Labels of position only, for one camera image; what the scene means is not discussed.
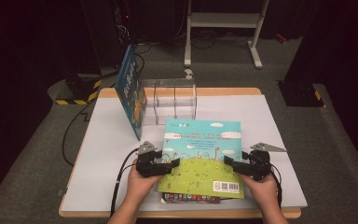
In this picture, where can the small red object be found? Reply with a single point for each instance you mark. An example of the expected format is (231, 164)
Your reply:
(281, 38)

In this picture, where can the teal illustrated picture book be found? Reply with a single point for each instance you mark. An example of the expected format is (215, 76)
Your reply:
(199, 140)

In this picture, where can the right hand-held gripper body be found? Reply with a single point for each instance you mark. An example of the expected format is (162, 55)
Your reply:
(259, 165)

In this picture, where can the white metal stand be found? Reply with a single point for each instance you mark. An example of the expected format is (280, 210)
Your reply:
(227, 20)

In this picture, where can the clear acrylic book rack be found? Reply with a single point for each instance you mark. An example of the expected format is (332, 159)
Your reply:
(185, 102)

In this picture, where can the person's right hand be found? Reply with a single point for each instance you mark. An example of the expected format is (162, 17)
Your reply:
(264, 191)

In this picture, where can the person's left hand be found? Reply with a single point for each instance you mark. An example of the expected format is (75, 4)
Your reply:
(140, 188)

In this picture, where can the dark blue picture book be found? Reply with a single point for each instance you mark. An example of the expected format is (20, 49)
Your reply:
(130, 93)

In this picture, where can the dark curtain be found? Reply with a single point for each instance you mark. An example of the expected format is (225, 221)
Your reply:
(18, 46)
(338, 46)

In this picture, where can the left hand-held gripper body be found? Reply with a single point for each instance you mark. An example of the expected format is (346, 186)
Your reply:
(147, 166)

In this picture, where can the small white fixture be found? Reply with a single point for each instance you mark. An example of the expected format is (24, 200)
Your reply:
(189, 73)

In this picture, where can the black base with yellow stripes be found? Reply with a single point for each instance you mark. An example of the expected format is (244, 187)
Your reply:
(301, 95)
(80, 90)

